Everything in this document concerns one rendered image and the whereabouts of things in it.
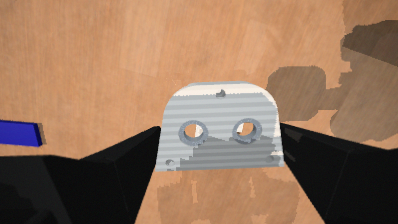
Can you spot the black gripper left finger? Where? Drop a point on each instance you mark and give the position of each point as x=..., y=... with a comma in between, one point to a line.
x=107, y=187

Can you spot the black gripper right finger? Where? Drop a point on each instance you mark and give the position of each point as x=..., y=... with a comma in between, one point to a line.
x=347, y=182

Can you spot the blue flat bar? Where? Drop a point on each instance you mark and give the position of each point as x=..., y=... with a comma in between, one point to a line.
x=20, y=133

